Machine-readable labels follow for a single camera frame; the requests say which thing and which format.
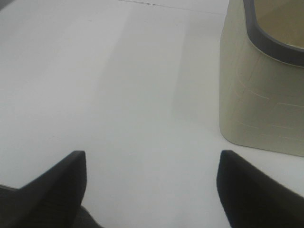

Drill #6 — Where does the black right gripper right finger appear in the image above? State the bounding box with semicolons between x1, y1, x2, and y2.
216;150;304;228

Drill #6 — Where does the beige fabric storage bin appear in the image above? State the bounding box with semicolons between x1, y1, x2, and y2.
219;0;304;156

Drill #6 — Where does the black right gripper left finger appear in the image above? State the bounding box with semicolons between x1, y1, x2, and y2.
0;151;100;228

